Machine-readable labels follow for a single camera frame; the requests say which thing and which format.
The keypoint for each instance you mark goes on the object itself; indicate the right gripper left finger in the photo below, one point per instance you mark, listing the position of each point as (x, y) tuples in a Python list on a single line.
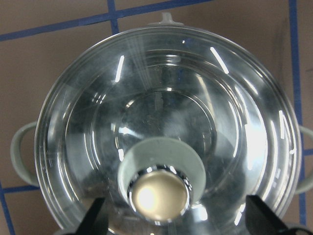
[(95, 221)]

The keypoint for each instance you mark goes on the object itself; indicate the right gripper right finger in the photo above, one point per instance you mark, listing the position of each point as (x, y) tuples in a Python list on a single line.
[(261, 220)]

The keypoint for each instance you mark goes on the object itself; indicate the glass pot lid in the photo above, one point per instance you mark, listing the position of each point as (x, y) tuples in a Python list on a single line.
[(168, 132)]

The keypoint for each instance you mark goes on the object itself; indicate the pale green steel pot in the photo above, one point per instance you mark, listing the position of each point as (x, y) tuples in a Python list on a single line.
[(24, 156)]

